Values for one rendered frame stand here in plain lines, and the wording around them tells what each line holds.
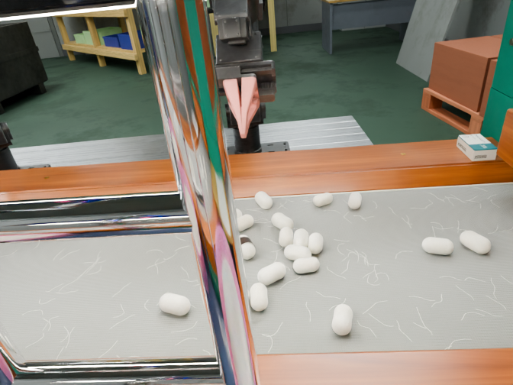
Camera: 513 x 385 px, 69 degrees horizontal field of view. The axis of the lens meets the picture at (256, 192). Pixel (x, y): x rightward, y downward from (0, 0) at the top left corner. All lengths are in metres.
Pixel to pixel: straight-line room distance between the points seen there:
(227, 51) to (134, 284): 0.34
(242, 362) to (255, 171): 0.44
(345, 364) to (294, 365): 0.04
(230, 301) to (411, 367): 0.20
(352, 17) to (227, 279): 5.34
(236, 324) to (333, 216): 0.37
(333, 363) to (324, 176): 0.33
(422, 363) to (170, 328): 0.24
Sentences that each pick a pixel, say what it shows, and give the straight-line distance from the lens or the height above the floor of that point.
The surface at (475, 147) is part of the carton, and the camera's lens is 0.68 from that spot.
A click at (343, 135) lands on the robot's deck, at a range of 1.00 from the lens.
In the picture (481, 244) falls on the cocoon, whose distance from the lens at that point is 0.51.
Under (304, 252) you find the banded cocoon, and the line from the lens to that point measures 0.46.
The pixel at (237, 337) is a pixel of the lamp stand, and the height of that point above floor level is 0.89.
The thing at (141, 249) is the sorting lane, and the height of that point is 0.74.
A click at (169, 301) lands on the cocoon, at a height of 0.76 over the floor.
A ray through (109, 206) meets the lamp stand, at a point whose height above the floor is 0.97.
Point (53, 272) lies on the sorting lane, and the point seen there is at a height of 0.74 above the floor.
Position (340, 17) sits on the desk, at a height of 0.43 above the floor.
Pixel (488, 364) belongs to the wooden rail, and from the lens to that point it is 0.38.
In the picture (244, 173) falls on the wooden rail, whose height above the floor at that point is 0.76.
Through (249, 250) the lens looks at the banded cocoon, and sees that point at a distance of 0.47.
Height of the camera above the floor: 1.05
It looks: 30 degrees down
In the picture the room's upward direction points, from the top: 6 degrees counter-clockwise
